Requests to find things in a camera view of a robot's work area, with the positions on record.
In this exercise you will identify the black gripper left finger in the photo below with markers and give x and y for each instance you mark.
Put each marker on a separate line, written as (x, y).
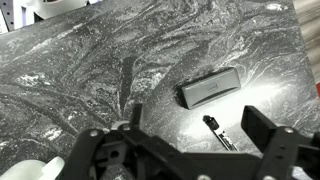
(137, 115)

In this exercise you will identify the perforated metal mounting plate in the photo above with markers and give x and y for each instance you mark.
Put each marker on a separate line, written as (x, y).
(6, 15)

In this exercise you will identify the white mug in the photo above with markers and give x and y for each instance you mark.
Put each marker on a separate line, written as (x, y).
(23, 170)

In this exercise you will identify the black whiteboard eraser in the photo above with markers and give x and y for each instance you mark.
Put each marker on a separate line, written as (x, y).
(211, 88)

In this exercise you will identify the black marker with white label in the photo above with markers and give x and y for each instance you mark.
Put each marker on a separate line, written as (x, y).
(221, 135)

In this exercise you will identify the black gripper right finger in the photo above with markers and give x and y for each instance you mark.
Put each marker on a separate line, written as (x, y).
(258, 125)

